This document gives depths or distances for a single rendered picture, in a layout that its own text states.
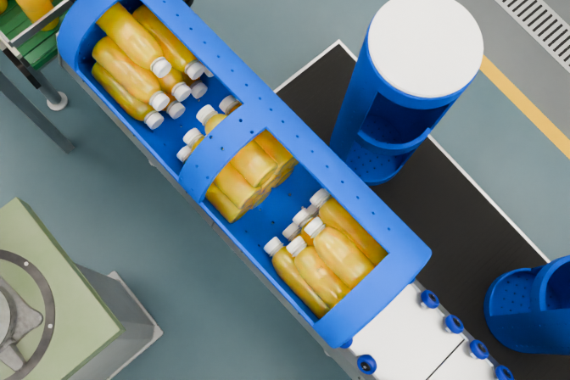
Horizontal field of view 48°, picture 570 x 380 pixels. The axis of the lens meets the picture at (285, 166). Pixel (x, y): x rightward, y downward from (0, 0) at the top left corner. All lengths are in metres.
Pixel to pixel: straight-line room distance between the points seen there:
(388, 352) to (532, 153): 1.43
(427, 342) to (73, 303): 0.78
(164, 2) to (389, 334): 0.88
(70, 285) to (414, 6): 1.01
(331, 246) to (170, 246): 1.29
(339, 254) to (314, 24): 1.63
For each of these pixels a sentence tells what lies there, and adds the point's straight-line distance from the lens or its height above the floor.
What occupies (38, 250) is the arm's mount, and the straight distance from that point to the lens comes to 1.43.
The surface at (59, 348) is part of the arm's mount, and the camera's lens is 1.40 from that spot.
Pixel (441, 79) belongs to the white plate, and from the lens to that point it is 1.55.
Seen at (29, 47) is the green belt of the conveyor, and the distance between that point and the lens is 1.77.
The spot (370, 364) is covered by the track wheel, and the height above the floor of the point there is 0.98.
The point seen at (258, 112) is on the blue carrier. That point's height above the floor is 1.22.
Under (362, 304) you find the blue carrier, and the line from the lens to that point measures 1.20.
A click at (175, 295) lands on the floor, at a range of 2.43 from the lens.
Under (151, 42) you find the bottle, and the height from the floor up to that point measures 1.18.
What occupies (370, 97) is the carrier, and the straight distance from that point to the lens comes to 1.65.
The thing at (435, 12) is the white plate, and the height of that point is 1.04.
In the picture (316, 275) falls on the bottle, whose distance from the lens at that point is 1.29.
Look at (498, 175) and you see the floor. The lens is 2.66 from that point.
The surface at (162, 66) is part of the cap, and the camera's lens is 1.37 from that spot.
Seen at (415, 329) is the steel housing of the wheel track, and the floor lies 0.93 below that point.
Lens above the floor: 2.41
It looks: 75 degrees down
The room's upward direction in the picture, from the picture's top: 8 degrees clockwise
